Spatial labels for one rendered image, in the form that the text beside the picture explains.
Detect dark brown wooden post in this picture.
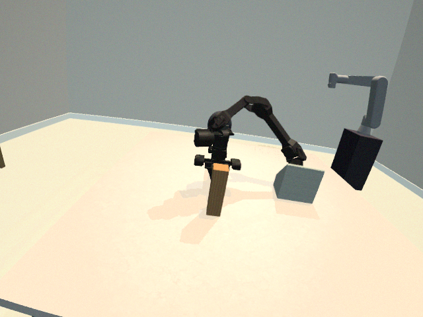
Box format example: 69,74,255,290
206,163,229,217

